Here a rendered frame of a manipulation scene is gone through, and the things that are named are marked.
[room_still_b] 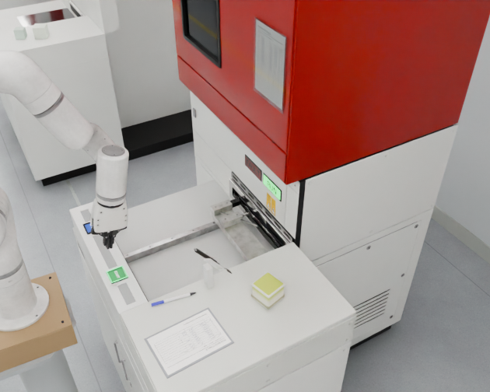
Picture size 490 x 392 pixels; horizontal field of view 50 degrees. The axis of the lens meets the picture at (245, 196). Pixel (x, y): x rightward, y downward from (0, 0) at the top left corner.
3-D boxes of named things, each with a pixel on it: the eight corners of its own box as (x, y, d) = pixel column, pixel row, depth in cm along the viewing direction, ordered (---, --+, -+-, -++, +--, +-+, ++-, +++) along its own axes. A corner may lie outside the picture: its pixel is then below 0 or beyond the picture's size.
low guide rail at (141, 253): (239, 217, 213) (239, 211, 211) (241, 220, 212) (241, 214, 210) (120, 262, 194) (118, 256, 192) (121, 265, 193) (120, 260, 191)
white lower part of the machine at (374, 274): (306, 233, 325) (318, 117, 273) (398, 330, 270) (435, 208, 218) (202, 276, 298) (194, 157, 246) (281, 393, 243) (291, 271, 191)
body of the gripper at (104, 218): (123, 187, 157) (121, 217, 163) (89, 191, 151) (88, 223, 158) (132, 201, 152) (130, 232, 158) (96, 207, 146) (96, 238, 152)
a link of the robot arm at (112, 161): (93, 180, 153) (97, 199, 146) (95, 141, 146) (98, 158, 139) (124, 180, 156) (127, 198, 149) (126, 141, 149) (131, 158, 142)
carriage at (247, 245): (227, 208, 212) (227, 203, 210) (276, 267, 188) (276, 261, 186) (209, 215, 209) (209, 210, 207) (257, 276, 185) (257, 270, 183)
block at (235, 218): (238, 216, 204) (238, 210, 203) (243, 221, 202) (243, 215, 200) (219, 223, 201) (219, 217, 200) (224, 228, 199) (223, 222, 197)
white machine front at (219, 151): (199, 155, 247) (194, 76, 221) (297, 267, 192) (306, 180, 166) (193, 157, 245) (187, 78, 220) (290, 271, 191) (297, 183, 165)
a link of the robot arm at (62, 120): (31, 92, 139) (103, 168, 159) (31, 120, 127) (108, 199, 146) (59, 73, 138) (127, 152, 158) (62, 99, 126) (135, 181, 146)
